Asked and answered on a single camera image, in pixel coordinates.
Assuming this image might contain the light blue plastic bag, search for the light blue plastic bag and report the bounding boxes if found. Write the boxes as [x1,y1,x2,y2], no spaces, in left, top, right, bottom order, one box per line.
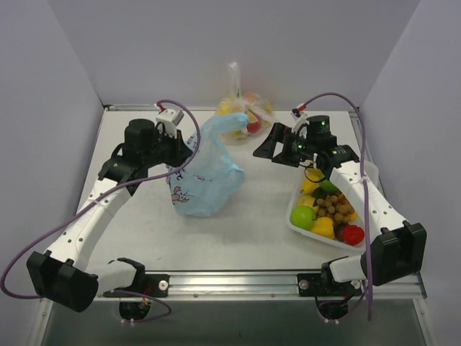
[166,112,249,217]

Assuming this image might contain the green fake apple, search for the green fake apple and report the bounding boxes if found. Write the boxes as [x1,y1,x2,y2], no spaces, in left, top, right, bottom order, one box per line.
[290,205,316,231]

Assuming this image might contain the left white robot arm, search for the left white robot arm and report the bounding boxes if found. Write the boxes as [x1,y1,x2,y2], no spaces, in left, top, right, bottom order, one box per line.
[27,117,193,312]

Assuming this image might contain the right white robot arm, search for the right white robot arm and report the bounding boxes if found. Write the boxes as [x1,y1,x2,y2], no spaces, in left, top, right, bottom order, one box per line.
[253,115,427,295]

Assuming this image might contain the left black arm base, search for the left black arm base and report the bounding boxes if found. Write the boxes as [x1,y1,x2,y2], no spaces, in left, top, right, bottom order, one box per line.
[103,266,170,325]

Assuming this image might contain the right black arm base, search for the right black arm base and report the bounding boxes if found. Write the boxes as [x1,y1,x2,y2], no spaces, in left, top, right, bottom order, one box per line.
[296,270,363,324]

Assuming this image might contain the clear tied bag of fruits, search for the clear tied bag of fruits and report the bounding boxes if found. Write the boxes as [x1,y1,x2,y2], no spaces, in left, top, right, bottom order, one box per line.
[215,61,277,146]

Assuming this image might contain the green fake lime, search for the green fake lime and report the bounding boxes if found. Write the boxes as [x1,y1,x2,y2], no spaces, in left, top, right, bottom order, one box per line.
[319,179,339,193]

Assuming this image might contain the brown fake longan bunch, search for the brown fake longan bunch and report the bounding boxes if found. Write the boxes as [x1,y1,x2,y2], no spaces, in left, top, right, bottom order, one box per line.
[313,192,358,225]

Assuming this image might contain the yellow fake bell pepper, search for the yellow fake bell pepper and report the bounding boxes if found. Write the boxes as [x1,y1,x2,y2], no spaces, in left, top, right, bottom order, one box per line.
[310,217,335,239]

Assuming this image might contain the red fake bell pepper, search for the red fake bell pepper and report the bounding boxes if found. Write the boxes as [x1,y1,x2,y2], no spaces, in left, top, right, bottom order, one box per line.
[343,225,364,246]

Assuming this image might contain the white plastic basket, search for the white plastic basket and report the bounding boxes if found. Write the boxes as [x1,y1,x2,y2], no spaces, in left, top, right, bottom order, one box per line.
[285,174,365,253]

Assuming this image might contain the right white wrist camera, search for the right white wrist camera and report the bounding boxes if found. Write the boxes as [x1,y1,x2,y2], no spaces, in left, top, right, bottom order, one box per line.
[291,104,308,128]

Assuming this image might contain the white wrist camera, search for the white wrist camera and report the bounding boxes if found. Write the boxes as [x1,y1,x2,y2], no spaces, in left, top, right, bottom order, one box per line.
[291,104,308,128]
[156,103,184,132]

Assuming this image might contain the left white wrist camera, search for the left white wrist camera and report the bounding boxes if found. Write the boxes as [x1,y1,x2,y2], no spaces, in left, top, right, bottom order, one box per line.
[156,103,184,132]

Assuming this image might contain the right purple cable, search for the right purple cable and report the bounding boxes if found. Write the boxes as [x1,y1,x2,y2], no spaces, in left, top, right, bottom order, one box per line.
[298,92,375,321]

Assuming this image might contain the aluminium front rail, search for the aluminium front rail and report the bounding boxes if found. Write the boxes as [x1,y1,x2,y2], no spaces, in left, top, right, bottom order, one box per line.
[97,272,428,302]

